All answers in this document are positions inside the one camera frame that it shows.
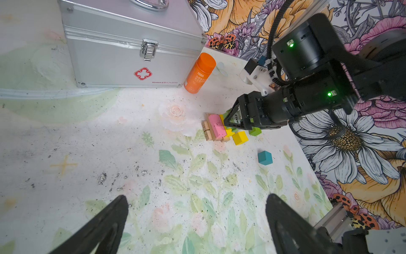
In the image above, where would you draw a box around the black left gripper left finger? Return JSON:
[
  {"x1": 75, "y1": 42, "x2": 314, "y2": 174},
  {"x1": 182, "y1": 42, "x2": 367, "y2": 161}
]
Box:
[{"x1": 52, "y1": 195, "x2": 129, "y2": 254}]

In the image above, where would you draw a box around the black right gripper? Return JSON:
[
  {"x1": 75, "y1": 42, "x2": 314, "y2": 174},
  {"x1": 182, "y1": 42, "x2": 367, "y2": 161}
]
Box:
[{"x1": 232, "y1": 86, "x2": 305, "y2": 130}]

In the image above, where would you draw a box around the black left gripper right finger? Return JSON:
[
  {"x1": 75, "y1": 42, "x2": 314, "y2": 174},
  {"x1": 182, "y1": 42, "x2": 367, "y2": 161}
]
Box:
[{"x1": 265, "y1": 194, "x2": 344, "y2": 254}]

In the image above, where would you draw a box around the green cube block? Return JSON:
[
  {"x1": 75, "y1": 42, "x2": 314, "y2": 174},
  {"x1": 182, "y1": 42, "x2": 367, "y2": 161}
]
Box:
[{"x1": 248, "y1": 127, "x2": 262, "y2": 137}]

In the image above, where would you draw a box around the yellow rectangular block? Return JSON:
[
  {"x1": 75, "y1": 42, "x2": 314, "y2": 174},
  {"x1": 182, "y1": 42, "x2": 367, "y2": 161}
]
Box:
[{"x1": 220, "y1": 114, "x2": 235, "y2": 138}]

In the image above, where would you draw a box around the pink rectangular block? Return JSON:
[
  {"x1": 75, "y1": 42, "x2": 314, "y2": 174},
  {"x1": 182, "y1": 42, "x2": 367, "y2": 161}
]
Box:
[{"x1": 208, "y1": 114, "x2": 226, "y2": 140}]

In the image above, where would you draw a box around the teal cube block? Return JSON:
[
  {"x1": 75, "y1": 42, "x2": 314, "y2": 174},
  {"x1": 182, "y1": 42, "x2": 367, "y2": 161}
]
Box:
[{"x1": 258, "y1": 151, "x2": 273, "y2": 166}]

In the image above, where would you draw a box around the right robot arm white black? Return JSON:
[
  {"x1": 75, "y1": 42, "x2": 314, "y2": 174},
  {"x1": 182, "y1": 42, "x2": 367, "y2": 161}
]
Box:
[{"x1": 225, "y1": 13, "x2": 406, "y2": 130}]

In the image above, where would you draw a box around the yellow cube block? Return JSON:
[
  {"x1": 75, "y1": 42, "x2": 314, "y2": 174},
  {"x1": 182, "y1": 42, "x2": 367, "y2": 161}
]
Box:
[{"x1": 232, "y1": 131, "x2": 248, "y2": 146}]

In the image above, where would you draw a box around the orange cylinder bottle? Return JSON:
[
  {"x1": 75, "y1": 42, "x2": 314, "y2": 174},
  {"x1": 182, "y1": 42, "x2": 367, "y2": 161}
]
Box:
[{"x1": 184, "y1": 52, "x2": 216, "y2": 94}]

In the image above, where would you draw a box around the silver aluminium case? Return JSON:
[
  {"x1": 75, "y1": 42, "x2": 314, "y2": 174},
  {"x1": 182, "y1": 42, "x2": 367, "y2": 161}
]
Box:
[{"x1": 59, "y1": 1, "x2": 207, "y2": 87}]

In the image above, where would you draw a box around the aluminium frame corner post right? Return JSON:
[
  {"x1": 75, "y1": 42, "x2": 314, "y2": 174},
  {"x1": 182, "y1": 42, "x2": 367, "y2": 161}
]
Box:
[{"x1": 314, "y1": 203, "x2": 354, "y2": 242}]

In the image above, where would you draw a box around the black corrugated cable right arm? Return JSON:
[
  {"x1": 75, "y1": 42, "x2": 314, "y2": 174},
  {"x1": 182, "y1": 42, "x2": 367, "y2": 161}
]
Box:
[{"x1": 265, "y1": 0, "x2": 296, "y2": 86}]

